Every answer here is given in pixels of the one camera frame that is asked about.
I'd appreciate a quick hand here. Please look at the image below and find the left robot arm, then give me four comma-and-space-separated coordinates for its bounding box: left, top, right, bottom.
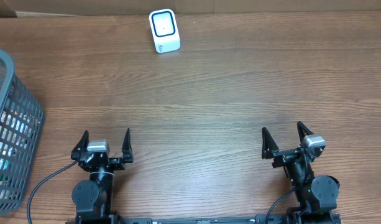
71, 129, 134, 223

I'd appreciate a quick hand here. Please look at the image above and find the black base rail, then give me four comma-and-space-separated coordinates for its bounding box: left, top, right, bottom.
67, 214, 342, 224

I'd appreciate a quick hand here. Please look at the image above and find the grey plastic mesh basket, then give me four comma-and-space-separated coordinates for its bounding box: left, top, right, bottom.
0, 49, 45, 216

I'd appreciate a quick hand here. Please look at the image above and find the brown cardboard backdrop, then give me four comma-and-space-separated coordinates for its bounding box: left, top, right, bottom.
0, 0, 381, 17

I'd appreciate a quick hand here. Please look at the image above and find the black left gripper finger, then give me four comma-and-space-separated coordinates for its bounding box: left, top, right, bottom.
121, 128, 133, 158
71, 130, 89, 153

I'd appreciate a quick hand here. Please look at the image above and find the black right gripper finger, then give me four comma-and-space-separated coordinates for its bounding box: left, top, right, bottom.
297, 121, 314, 143
262, 127, 280, 159

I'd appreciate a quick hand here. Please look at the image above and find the white barcode scanner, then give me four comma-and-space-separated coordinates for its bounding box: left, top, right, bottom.
149, 9, 181, 54

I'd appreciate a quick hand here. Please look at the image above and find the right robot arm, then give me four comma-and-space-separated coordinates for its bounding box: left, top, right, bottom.
255, 121, 341, 223

